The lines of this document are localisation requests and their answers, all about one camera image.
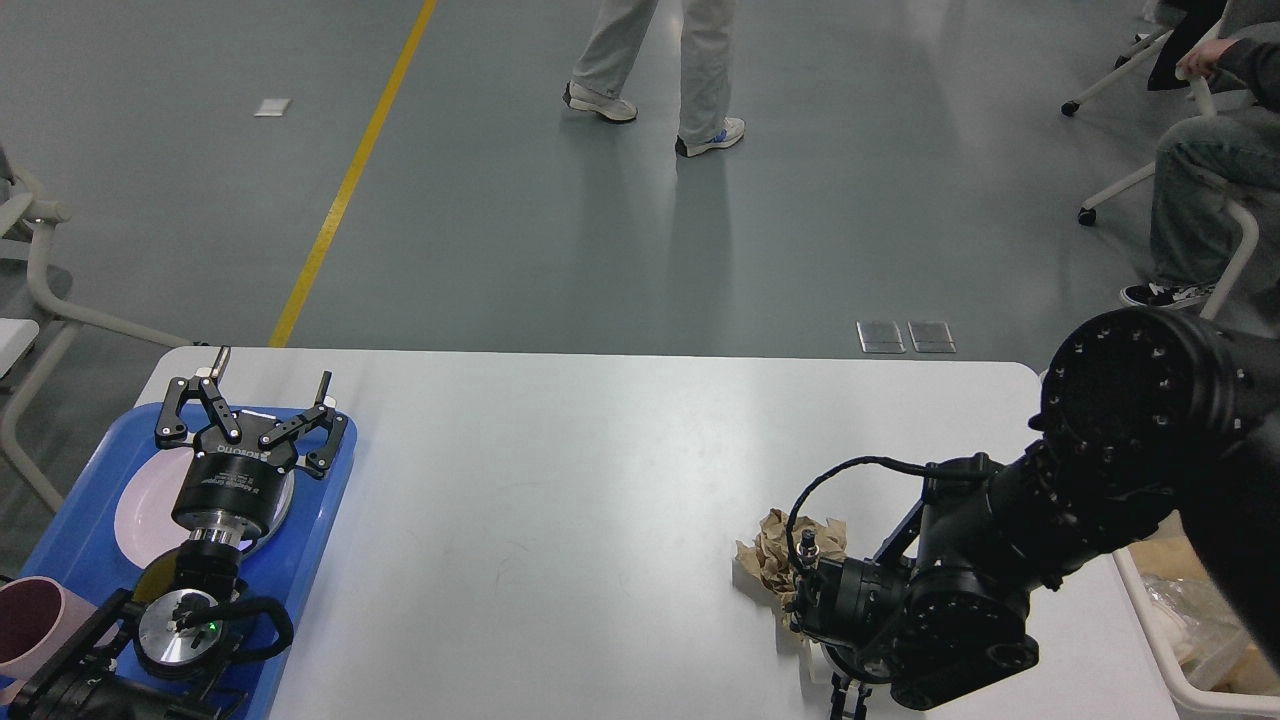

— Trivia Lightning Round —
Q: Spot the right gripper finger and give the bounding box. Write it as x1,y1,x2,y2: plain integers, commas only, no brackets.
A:
828,675,873,720

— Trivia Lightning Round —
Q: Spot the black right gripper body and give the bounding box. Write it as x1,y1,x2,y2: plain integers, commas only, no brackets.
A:
820,641,891,685

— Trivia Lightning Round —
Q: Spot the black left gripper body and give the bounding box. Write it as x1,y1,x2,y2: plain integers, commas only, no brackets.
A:
172,443,298,544

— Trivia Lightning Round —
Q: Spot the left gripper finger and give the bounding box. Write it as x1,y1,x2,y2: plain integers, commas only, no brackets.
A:
154,346,243,450
259,372,351,482

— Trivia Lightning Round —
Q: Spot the pink plate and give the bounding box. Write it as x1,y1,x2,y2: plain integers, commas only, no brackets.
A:
113,448,297,565

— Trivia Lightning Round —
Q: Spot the dark teal mug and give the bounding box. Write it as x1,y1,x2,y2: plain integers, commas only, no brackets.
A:
131,550,178,605

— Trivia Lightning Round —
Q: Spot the pink mug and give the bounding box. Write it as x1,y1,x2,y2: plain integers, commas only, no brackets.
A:
1,577,99,708

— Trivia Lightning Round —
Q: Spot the brown paper bag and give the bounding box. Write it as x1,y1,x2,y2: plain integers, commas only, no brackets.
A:
1128,514,1279,697

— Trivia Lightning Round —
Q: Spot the aluminium foil tray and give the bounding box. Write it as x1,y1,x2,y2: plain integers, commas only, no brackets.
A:
1142,574,1251,691

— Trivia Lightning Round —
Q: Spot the white paper cup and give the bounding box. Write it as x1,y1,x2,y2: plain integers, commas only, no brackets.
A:
797,635,833,687

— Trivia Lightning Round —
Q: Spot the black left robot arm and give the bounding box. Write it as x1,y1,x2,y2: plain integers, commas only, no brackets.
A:
3,348,356,719

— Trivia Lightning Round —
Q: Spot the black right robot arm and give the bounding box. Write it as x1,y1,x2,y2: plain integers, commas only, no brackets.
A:
785,307,1279,719

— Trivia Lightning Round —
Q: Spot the light green plate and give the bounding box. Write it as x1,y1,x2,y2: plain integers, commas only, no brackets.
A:
239,483,294,556

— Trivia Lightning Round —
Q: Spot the crumpled brown paper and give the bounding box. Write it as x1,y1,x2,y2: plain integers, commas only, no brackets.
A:
736,509,849,626

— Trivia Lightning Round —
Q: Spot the blue plastic tray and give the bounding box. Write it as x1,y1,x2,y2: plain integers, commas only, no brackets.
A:
20,404,358,719

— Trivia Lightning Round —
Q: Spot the white office chair left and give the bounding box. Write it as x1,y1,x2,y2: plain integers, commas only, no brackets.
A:
1,155,197,514

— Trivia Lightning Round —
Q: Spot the left floor socket plate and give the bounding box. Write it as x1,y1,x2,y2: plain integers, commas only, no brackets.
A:
856,320,906,354

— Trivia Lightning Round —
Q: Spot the floor socket plate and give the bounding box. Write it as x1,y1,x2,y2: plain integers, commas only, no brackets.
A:
856,320,906,354
908,322,957,354

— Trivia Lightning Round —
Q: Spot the right floor socket plate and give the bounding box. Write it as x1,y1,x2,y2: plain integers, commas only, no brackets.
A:
908,322,957,354

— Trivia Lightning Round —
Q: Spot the white plastic bin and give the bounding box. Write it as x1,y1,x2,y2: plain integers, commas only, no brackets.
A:
1115,546,1279,719

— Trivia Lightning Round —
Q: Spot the standing person in black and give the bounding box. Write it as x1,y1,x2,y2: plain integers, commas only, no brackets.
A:
562,1,745,158

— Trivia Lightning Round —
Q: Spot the seated person in jeans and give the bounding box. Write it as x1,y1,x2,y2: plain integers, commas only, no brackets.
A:
1117,0,1280,311

